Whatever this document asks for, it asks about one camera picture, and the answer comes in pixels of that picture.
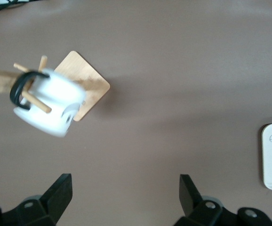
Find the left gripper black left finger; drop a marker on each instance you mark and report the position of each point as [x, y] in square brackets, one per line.
[53, 197]

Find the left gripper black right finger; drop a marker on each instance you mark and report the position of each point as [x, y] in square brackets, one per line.
[192, 200]

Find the wooden cup rack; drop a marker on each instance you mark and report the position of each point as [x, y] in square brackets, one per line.
[89, 77]

